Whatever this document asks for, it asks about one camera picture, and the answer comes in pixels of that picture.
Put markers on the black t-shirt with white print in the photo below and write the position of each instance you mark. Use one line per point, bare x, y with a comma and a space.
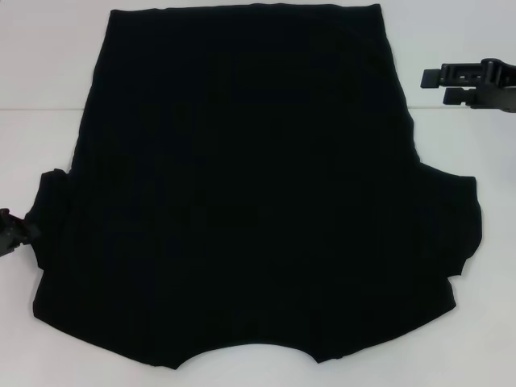
258, 161

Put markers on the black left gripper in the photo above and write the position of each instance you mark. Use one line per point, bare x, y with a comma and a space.
5, 234

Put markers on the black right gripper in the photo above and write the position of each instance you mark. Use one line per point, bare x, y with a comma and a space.
502, 86

